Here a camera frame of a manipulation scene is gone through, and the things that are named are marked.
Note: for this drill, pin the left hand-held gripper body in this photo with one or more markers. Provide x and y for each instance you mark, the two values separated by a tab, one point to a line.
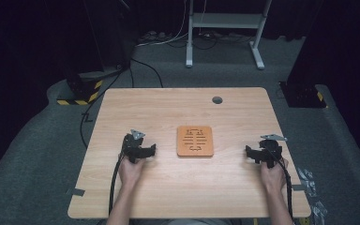
132	146

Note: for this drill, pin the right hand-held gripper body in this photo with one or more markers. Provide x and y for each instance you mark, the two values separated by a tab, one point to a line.
272	150

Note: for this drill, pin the person's right hand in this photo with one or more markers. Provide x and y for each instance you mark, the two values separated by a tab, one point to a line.
273	178

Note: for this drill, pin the person's left hand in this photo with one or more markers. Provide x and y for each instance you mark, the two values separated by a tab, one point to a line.
129	173

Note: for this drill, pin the grey tape strip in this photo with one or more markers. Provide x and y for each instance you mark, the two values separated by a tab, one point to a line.
298	187
76	192

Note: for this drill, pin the crinkled clear plastic wrap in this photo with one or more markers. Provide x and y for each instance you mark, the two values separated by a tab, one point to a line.
319	212
307	182

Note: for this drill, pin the striped black yellow stand base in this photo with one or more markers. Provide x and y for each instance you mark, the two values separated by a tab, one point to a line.
86	90

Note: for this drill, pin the person's grey clothing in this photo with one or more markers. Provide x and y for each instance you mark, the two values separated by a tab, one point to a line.
200	222

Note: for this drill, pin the power strip with plugs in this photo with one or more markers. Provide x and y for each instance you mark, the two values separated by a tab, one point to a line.
154	36

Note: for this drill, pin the white metal stand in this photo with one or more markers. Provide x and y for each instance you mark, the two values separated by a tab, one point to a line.
225	20

